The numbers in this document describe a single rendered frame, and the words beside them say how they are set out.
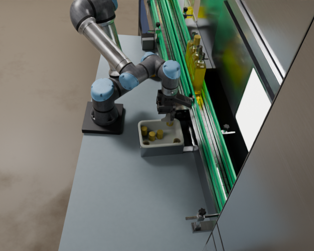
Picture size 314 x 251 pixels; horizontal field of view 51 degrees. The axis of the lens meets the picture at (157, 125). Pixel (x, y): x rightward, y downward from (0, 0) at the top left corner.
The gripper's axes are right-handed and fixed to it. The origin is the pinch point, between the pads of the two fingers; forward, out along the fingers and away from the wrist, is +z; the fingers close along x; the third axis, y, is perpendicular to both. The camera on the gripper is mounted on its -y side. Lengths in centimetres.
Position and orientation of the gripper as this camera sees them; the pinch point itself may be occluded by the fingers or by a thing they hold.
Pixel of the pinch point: (170, 119)
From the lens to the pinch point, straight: 166.1
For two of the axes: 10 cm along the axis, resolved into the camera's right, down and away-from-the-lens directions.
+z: -0.5, 6.4, 7.7
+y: -9.9, 0.8, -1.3
